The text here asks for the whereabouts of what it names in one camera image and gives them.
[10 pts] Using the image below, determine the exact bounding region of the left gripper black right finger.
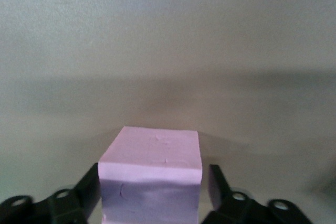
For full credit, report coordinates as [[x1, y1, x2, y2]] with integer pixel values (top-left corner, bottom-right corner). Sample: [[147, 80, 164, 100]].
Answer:
[[203, 164, 314, 224]]

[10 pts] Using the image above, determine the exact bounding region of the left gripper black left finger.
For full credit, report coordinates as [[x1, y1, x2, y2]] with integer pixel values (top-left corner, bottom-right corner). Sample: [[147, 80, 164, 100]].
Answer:
[[0, 163, 102, 224]]

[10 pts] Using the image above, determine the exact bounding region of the lilac foam cube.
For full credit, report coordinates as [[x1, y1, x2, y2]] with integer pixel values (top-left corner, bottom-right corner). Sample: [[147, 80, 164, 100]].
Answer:
[[97, 126, 203, 224]]

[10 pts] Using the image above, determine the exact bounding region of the brown table cover sheet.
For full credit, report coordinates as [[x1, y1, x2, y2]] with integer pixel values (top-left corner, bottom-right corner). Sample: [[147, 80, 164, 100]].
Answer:
[[0, 0, 336, 224]]

